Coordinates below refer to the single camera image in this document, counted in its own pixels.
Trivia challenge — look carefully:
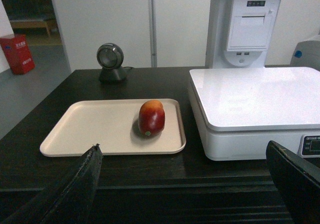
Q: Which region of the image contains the white checkout scale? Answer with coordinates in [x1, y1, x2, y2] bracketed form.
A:
[188, 67, 320, 161]

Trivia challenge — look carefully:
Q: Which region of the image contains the beige plastic tray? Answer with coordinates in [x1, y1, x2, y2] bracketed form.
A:
[39, 99, 187, 157]

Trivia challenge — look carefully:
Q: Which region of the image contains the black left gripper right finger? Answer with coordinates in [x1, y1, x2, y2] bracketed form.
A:
[265, 141, 320, 224]

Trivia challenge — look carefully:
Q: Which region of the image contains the black round barcode scanner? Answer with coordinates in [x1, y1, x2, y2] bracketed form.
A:
[96, 43, 127, 83]

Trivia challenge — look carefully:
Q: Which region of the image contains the white blue label printer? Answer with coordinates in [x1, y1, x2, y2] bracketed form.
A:
[289, 34, 320, 71]

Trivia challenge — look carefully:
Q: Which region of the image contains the wooden bench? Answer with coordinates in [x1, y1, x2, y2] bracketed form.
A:
[9, 18, 58, 37]

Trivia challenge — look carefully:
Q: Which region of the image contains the red fire extinguisher box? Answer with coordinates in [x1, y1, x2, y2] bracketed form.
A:
[0, 34, 35, 75]

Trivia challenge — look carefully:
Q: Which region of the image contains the dark red mango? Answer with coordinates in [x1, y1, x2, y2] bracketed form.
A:
[138, 100, 166, 137]

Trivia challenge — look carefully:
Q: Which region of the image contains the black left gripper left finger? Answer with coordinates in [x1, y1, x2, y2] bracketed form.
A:
[2, 144, 103, 224]

